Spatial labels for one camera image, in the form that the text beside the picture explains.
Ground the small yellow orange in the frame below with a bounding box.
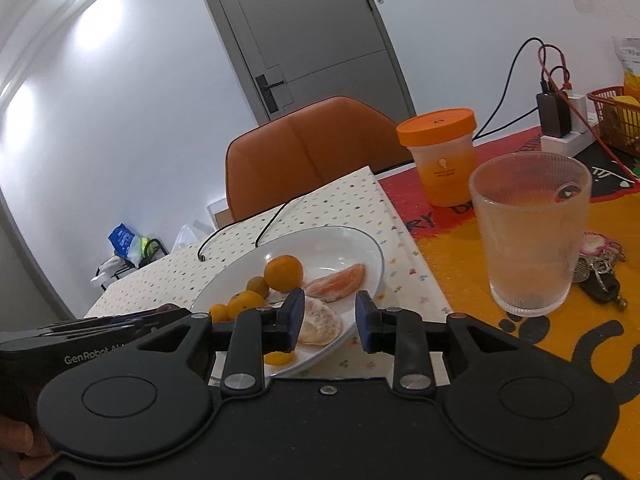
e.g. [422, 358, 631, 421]
[208, 304, 231, 323]

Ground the small green fruit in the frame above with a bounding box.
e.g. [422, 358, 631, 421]
[264, 351, 295, 367]

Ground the green-brown kiwi fruit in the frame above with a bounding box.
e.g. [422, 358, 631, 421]
[246, 276, 270, 298]

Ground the large orange mandarin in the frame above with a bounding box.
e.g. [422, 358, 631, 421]
[262, 255, 304, 292]

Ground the peeled pomelo segment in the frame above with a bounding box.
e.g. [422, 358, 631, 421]
[304, 263, 367, 302]

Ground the person left hand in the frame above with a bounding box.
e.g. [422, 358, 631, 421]
[0, 416, 54, 477]

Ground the black metal shelf rack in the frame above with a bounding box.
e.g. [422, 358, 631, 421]
[90, 237, 168, 290]

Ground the blue plastic bag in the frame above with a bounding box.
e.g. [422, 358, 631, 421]
[108, 223, 134, 259]

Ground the key bunch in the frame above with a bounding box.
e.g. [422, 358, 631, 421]
[573, 232, 628, 312]

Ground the white plastic bag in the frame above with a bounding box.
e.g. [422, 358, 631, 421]
[171, 224, 207, 252]

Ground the ribbed glass cup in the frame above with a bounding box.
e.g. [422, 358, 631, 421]
[469, 152, 592, 318]

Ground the white plate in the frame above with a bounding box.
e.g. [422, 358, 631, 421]
[191, 226, 384, 377]

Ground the orange lidded cup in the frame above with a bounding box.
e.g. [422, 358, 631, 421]
[396, 107, 476, 207]

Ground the orange chair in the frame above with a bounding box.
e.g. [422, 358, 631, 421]
[224, 96, 411, 221]

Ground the white power strip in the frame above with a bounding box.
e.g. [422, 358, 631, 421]
[540, 90, 598, 157]

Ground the black power adapter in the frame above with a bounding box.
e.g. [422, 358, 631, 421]
[536, 91, 572, 139]

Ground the grey door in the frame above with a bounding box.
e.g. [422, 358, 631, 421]
[205, 0, 416, 125]

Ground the black usb cable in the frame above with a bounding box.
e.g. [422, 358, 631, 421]
[196, 194, 306, 262]

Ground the black door handle lock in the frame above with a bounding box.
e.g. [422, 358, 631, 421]
[255, 74, 285, 114]

